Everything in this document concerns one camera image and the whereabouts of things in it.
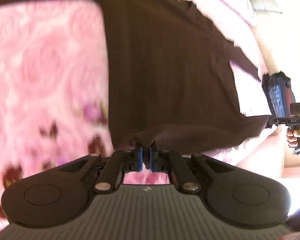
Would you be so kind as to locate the person's right hand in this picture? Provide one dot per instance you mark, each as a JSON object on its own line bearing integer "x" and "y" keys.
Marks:
{"x": 293, "y": 137}

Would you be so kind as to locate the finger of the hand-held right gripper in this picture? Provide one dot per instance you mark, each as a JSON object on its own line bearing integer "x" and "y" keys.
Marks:
{"x": 273, "y": 121}

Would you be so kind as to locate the dark brown garment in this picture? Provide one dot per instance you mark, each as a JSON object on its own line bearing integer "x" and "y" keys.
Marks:
{"x": 165, "y": 80}

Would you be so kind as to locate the pink floral blanket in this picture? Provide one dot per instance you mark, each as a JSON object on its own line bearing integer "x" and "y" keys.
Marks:
{"x": 40, "y": 67}

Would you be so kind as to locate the pale striped quilt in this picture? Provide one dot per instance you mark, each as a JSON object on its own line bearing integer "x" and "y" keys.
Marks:
{"x": 215, "y": 0}

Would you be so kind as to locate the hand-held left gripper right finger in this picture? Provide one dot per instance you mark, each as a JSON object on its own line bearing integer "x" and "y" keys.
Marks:
{"x": 153, "y": 160}

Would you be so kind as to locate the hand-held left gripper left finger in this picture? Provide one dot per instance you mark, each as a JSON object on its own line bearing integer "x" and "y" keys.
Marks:
{"x": 139, "y": 160}

